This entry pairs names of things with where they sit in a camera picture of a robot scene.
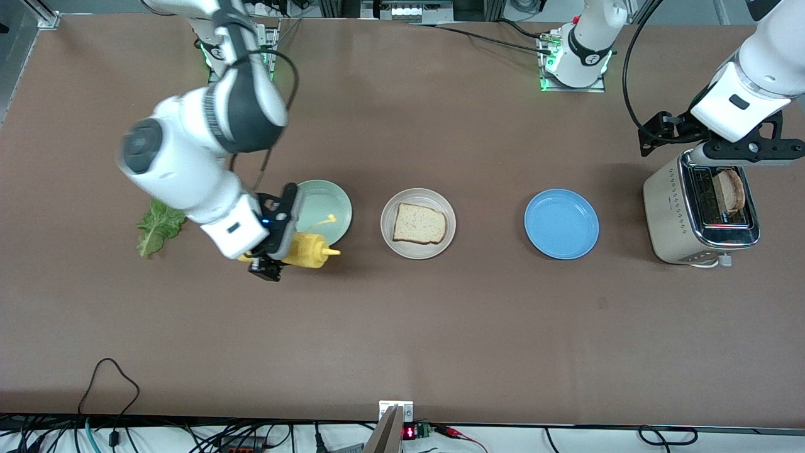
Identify yellow mustard squeeze bottle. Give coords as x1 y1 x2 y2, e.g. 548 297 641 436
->
238 214 342 270

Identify bread slice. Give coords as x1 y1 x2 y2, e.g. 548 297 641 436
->
393 203 448 245
713 169 747 215

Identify green lettuce leaf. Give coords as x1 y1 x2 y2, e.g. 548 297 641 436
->
136 198 188 259

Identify mint green plate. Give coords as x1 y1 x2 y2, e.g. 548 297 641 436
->
293 180 353 247

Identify beige plate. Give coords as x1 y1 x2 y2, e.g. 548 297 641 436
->
380 188 457 260

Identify blue plate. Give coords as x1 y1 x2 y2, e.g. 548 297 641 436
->
524 189 600 260

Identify beige chrome toaster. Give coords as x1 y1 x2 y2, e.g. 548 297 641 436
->
643 149 760 269

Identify red and black clip leads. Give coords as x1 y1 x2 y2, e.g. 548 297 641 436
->
434 425 488 453

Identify control box with lights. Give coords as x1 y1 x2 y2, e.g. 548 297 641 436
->
360 0 455 23

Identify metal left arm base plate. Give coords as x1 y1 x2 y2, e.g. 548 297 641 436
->
540 31 606 93

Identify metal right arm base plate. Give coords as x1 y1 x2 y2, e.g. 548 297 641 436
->
248 19 281 64

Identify black cable across table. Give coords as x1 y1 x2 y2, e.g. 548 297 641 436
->
408 19 564 54

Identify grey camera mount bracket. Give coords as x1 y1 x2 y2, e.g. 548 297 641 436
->
365 401 414 453

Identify black looped cable with ferrite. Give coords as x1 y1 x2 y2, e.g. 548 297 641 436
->
77 357 140 453

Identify black coiled cable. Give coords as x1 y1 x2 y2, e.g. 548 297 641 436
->
638 426 699 446

